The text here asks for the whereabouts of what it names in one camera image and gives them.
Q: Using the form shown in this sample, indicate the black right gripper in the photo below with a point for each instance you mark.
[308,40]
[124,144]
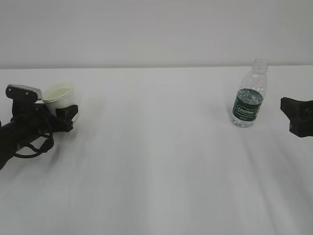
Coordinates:
[300,114]

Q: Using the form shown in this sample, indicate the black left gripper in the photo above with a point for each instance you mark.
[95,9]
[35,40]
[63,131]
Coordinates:
[46,122]

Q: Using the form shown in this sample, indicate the white paper cup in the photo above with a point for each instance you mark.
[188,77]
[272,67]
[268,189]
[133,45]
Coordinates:
[59,96]

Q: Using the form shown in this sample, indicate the clear green-label water bottle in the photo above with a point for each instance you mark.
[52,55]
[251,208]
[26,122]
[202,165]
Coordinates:
[250,95]

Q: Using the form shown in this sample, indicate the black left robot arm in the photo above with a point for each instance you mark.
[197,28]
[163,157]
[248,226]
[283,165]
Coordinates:
[31,129]

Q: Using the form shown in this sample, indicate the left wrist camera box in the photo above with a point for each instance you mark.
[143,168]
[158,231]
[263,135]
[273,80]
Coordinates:
[21,92]

